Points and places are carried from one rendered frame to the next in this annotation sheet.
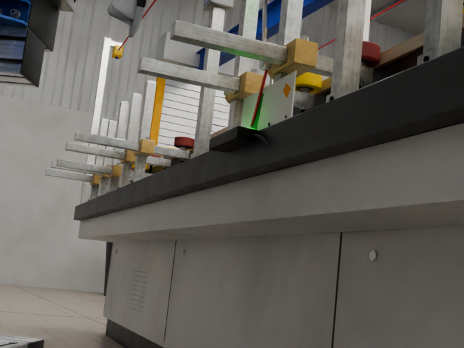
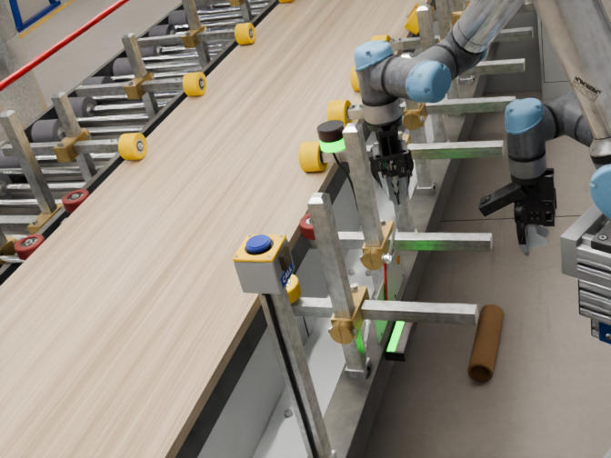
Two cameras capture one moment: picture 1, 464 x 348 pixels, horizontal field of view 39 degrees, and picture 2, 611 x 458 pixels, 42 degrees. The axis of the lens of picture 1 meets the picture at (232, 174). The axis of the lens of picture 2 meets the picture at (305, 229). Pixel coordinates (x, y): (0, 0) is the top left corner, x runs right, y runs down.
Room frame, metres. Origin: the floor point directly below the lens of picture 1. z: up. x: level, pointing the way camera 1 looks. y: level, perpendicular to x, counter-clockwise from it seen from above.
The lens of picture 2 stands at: (2.46, 0.92, 1.89)
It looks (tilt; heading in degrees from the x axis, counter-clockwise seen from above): 32 degrees down; 227
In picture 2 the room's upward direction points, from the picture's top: 14 degrees counter-clockwise
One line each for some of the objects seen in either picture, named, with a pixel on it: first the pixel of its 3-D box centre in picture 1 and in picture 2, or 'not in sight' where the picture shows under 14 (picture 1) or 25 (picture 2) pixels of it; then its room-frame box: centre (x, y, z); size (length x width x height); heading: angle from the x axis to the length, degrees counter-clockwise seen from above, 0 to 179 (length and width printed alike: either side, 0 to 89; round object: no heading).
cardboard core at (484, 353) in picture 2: not in sight; (486, 341); (0.72, -0.20, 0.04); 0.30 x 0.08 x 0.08; 21
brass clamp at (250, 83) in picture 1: (244, 90); (349, 314); (1.53, -0.01, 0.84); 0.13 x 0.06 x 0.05; 21
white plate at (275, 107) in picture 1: (264, 109); (389, 291); (1.33, -0.05, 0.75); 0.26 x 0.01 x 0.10; 21
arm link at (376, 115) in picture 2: not in sight; (384, 108); (1.32, 0.01, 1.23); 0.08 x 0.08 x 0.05
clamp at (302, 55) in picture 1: (292, 61); (377, 244); (1.29, -0.10, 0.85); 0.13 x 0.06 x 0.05; 21
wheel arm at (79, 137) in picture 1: (132, 146); not in sight; (2.43, 0.38, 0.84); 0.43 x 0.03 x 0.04; 111
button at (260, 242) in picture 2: not in sight; (258, 244); (1.79, 0.09, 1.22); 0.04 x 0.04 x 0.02
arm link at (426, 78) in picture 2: not in sight; (422, 76); (1.32, 0.11, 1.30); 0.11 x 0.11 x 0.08; 83
